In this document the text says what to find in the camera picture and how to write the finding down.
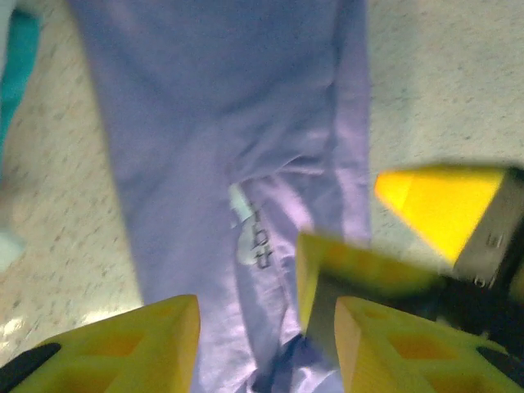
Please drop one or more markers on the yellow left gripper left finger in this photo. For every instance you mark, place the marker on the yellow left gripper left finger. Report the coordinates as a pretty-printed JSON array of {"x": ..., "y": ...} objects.
[{"x": 102, "y": 356}]

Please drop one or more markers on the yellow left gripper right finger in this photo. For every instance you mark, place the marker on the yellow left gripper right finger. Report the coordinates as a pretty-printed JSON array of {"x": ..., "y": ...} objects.
[{"x": 409, "y": 360}]

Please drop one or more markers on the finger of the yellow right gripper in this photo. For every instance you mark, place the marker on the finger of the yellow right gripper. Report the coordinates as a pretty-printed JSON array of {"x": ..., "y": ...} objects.
[
  {"x": 348, "y": 266},
  {"x": 434, "y": 209}
]

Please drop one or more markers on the purple printed t-shirt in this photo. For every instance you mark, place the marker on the purple printed t-shirt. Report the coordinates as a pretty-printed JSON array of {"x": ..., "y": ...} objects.
[{"x": 204, "y": 102}]

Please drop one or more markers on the teal folded t-shirt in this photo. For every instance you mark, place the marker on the teal folded t-shirt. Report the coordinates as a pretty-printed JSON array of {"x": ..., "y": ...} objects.
[{"x": 16, "y": 69}]

